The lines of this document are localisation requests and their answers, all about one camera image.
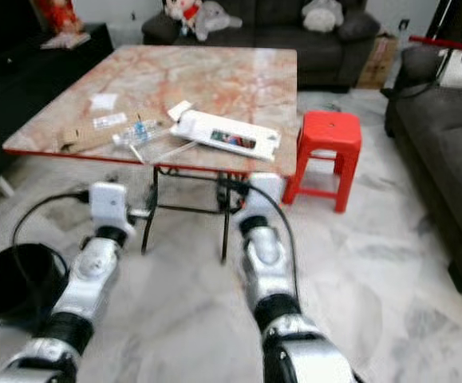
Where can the long white packaging box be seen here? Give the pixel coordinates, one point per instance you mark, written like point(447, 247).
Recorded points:
point(211, 128)

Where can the clear plastic bottle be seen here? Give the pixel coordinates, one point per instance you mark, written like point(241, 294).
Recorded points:
point(139, 132)

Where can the pink marble folding table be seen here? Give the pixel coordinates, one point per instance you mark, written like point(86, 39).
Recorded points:
point(207, 80)

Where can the red plastic stool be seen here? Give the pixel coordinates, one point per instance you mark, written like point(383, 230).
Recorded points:
point(326, 128)

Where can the flat brown cardboard box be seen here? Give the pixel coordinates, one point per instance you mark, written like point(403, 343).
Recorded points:
point(87, 137)

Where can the dark grey fabric sofa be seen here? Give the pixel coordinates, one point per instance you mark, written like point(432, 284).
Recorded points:
point(278, 52)

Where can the white tissue paper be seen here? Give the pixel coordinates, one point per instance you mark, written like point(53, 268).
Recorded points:
point(104, 102)

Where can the grey plush elephant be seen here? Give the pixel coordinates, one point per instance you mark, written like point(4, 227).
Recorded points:
point(215, 17)

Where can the doll in red dress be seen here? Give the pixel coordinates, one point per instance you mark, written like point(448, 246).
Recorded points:
point(183, 9)

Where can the upright brown cardboard carton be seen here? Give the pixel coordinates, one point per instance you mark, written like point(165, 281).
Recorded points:
point(378, 64)

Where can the round grey plush toy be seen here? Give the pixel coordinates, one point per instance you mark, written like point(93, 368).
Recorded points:
point(322, 16)

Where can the pale patterned book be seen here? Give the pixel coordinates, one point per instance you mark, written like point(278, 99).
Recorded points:
point(67, 40)

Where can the black TV bench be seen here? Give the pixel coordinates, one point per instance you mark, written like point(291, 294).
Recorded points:
point(23, 96)

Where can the black plastic bucket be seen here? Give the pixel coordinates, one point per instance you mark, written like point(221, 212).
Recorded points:
point(15, 287)

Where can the red and gold figurine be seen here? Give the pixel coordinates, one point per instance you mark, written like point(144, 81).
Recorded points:
point(59, 14)

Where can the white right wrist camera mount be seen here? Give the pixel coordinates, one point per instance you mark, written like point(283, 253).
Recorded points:
point(266, 187)

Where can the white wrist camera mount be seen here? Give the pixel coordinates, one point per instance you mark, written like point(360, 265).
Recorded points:
point(266, 187)
point(108, 203)

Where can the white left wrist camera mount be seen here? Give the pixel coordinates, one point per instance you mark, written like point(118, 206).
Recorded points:
point(108, 203)

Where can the black wall socket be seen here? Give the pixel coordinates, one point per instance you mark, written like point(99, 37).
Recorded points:
point(404, 25)

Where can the red and black metal frame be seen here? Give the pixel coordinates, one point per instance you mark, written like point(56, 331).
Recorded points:
point(446, 42)

